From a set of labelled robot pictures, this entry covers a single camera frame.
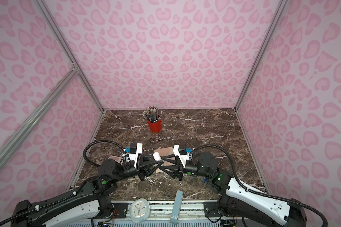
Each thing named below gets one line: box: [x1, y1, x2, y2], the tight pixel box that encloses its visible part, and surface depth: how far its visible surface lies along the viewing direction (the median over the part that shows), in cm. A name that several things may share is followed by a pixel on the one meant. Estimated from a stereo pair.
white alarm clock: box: [129, 198, 151, 224], surface depth 72 cm
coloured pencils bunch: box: [142, 105, 162, 123], surface depth 99 cm
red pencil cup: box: [146, 118, 163, 133], surface depth 108 cm
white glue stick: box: [152, 151, 162, 161], surface depth 57 cm
